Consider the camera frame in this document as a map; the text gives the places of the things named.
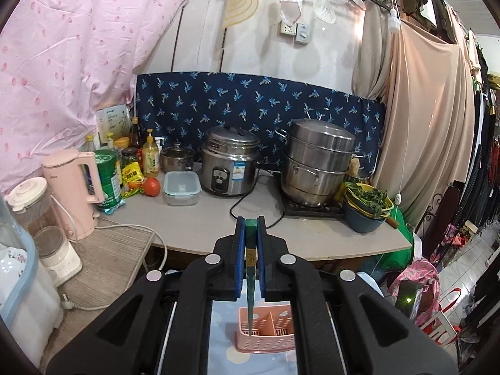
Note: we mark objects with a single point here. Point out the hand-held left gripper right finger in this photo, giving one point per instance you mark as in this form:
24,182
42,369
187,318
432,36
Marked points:
261,258

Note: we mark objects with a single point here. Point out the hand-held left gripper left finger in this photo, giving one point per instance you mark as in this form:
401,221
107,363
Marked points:
240,258

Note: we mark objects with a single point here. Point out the green chopstick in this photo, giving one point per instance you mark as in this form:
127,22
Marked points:
250,281

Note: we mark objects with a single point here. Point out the pink perforated utensil basket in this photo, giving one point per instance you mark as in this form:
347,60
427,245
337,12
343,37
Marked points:
269,340

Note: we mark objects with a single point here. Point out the pink floral cloth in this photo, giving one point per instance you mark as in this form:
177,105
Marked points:
425,273

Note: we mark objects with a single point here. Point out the red plastic stool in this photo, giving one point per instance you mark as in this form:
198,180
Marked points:
445,320

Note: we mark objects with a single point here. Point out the black induction cooker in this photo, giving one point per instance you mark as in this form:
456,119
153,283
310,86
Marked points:
297,209

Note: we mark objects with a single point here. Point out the green bag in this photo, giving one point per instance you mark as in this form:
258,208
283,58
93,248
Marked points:
402,238

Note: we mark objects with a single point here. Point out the glass food container blue lid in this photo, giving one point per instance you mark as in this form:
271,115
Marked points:
181,187

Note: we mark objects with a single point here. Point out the stainless steel rice cooker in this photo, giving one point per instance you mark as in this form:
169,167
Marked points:
230,164

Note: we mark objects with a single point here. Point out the dark metal chair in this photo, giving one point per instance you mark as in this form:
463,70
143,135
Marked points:
445,211

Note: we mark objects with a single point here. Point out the blue planet print tablecloth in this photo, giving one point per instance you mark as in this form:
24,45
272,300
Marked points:
222,359

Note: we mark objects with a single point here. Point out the stainless steel steamer pot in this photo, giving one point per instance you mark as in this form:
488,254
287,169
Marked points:
316,164

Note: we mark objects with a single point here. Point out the leafy green vegetables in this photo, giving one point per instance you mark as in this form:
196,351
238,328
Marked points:
367,197

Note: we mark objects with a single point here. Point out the red tomato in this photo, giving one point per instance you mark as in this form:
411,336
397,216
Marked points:
151,186

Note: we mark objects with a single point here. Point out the small pot with glass lid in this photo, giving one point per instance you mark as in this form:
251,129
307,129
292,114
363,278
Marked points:
177,160

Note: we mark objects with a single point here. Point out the yellow seasoning packet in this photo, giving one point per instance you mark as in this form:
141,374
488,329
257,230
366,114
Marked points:
132,175

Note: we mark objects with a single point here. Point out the white pump bottle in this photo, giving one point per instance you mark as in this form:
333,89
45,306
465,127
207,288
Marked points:
159,146

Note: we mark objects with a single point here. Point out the dark lid glass jar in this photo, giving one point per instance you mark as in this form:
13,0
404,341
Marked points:
129,158

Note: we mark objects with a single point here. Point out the green tin can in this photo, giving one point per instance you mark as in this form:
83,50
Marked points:
109,179

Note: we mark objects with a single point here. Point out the navy leaf print cloth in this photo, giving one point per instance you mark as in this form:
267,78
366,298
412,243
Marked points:
234,101

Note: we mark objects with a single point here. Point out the dark sauce bottle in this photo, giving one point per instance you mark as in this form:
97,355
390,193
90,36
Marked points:
135,136

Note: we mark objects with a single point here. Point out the yellow lid jar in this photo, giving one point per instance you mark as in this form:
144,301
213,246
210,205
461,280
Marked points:
122,143

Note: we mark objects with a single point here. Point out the small white food chopper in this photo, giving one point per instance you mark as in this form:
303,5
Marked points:
58,254

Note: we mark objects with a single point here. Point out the pink electric kettle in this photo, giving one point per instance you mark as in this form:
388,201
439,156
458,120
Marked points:
66,187

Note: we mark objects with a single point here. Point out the white carton box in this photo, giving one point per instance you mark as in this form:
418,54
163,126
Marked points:
111,121

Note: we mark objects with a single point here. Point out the row of hanging clothes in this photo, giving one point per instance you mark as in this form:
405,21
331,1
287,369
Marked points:
488,125

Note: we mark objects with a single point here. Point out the beige hanging cloth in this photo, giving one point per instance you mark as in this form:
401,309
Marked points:
425,105

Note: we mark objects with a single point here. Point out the white lid blender jug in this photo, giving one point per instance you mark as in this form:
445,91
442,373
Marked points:
27,199

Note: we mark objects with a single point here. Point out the white storage box blue lid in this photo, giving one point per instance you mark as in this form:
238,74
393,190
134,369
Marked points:
23,312

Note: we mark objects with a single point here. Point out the grey hanging cloth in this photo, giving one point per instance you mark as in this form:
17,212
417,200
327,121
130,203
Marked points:
373,54

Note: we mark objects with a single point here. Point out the white strainer ladle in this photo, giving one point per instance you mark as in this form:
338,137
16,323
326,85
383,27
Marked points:
324,7

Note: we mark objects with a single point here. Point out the pink printed curtain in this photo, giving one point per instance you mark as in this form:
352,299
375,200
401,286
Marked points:
78,47

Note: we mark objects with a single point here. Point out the white light bulb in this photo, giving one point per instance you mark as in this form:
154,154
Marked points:
393,23

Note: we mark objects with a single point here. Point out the white wall switch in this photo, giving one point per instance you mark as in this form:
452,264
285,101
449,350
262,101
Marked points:
303,33

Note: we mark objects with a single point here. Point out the white wall socket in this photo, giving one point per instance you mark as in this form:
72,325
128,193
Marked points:
288,29

